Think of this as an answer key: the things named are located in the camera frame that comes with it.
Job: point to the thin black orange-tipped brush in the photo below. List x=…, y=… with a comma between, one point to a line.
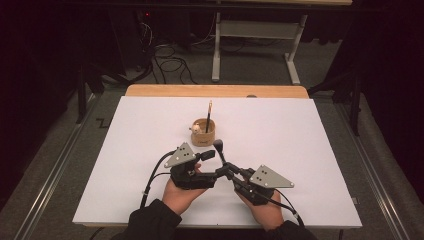
x=209, y=116

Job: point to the wooden holder with small figure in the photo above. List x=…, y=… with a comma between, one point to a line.
x=201, y=138

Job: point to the person's left hand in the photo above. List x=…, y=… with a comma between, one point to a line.
x=181, y=200

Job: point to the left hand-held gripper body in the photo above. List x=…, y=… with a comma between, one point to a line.
x=181, y=156

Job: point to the black metal stand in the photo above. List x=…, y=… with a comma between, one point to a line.
x=81, y=96
x=356, y=103

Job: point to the black makeup brush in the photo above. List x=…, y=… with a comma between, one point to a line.
x=218, y=146

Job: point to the white metal desk frame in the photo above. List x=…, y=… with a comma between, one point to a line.
x=256, y=29

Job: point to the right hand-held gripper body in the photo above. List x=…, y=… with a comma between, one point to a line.
x=270, y=178

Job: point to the white board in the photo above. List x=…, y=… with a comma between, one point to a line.
x=133, y=150

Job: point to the person's right hand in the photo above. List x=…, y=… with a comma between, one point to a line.
x=266, y=213

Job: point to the metal floor rail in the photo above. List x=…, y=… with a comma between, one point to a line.
x=376, y=186
x=50, y=186

